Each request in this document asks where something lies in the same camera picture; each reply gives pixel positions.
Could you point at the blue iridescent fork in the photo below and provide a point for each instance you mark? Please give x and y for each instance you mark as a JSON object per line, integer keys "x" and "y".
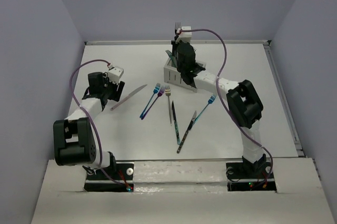
{"x": 155, "y": 91}

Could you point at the white perforated utensil caddy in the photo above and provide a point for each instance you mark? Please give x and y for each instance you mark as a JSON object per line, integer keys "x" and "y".
{"x": 173, "y": 76}

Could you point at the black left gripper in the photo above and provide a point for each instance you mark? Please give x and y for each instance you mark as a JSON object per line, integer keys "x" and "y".
{"x": 116, "y": 94}

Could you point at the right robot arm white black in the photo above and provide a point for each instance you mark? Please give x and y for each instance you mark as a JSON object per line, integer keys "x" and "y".
{"x": 240, "y": 99}

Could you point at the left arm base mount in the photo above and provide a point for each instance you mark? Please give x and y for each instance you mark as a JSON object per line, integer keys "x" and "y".
{"x": 110, "y": 179}

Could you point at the silver fork pink handle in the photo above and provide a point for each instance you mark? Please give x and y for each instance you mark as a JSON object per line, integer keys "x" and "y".
{"x": 172, "y": 58}

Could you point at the silver knife black speckled handle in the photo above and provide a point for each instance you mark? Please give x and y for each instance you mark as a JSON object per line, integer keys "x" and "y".
{"x": 186, "y": 133}

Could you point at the all blue fork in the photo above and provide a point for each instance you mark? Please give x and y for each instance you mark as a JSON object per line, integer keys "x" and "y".
{"x": 209, "y": 102}

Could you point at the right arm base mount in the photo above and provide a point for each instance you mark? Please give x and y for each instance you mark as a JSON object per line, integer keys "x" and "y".
{"x": 240, "y": 180}

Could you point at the plain silver fork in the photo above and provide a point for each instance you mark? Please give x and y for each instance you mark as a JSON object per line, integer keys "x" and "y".
{"x": 168, "y": 94}

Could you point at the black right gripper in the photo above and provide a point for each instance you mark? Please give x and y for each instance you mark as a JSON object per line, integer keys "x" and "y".
{"x": 175, "y": 45}

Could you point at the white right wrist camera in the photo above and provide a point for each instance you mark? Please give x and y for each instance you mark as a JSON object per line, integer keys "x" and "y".
{"x": 183, "y": 34}

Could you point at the silver knife teal marbled handle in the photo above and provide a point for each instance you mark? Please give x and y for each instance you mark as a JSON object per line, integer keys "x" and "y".
{"x": 175, "y": 124}

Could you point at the silver fork teal marbled handle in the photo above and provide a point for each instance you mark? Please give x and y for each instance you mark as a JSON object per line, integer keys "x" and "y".
{"x": 177, "y": 28}

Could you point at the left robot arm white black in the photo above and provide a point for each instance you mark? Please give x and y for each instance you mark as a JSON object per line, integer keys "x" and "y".
{"x": 75, "y": 142}

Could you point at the purple iridescent fork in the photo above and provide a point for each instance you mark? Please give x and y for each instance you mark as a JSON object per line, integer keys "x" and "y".
{"x": 158, "y": 95}

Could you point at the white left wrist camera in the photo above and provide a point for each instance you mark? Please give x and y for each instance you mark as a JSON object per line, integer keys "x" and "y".
{"x": 114, "y": 74}

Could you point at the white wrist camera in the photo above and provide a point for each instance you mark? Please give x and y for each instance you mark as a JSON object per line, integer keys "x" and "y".
{"x": 114, "y": 74}
{"x": 183, "y": 34}

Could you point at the silver knife pink handle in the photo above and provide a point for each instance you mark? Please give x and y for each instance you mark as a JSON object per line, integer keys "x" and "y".
{"x": 131, "y": 94}

